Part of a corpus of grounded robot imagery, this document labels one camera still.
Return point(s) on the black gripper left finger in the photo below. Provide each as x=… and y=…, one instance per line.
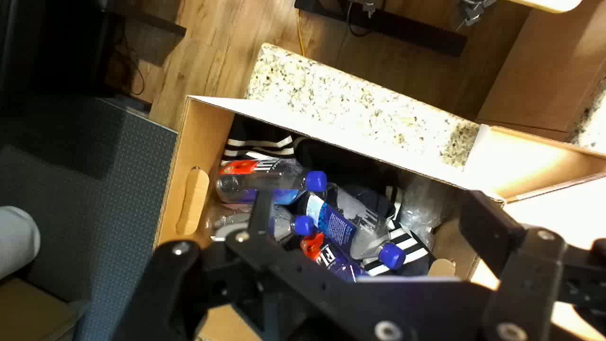
x=262, y=215

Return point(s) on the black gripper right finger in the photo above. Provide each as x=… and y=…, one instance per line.
x=489, y=225

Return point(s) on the white cardboard storage box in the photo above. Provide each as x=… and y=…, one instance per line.
x=196, y=145

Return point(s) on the clear plastic bag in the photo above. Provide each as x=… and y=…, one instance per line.
x=427, y=206

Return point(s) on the black white striped packet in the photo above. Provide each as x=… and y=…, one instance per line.
x=258, y=145
x=404, y=250

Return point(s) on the brown wooden cabinet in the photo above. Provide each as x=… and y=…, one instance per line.
x=550, y=70

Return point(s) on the gray mesh fabric panel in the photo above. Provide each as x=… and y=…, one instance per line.
x=95, y=210

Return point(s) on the white rounded cylinder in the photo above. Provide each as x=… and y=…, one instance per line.
x=16, y=240

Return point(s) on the black equipment rack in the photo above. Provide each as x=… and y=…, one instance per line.
x=63, y=51

